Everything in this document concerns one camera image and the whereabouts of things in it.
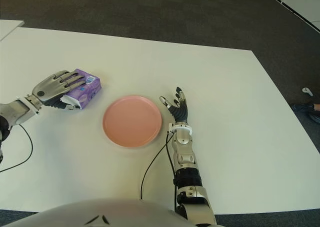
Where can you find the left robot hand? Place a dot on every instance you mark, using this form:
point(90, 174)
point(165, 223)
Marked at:
point(52, 87)

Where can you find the white handheld controller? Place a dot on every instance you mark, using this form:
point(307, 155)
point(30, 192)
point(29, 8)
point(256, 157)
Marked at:
point(307, 90)

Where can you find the pink round plate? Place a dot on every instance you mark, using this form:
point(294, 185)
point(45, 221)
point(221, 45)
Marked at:
point(132, 120)

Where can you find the silver robot torso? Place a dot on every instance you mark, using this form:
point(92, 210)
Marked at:
point(100, 212)

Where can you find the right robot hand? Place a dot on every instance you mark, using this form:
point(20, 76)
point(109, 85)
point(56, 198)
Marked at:
point(180, 112)

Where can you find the purple tissue paper pack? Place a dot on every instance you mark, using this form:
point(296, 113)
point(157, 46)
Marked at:
point(87, 92)

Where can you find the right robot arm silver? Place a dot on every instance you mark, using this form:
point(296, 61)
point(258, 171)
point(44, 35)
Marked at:
point(182, 139)

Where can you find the dark sneaker of person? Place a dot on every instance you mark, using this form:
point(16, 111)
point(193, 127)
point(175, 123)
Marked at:
point(313, 115)

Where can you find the white side table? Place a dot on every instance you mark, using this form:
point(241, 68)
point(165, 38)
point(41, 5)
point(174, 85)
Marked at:
point(8, 28)

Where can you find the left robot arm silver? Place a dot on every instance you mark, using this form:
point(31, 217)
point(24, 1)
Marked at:
point(17, 112)

